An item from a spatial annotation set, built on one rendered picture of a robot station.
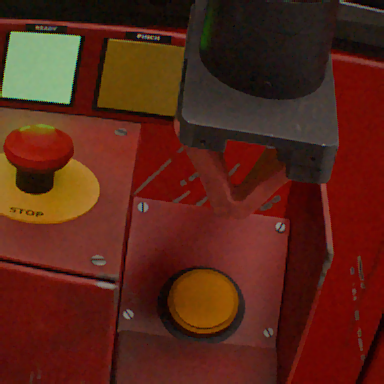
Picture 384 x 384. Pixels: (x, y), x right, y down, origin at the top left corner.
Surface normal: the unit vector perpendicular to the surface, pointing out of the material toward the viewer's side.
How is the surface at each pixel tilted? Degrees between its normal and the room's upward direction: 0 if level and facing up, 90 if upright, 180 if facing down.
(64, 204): 0
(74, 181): 0
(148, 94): 90
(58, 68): 90
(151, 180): 90
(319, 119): 15
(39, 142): 3
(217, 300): 35
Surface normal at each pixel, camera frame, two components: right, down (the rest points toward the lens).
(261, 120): 0.13, -0.69
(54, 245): 0.15, -0.85
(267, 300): 0.11, -0.40
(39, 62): -0.03, 0.51
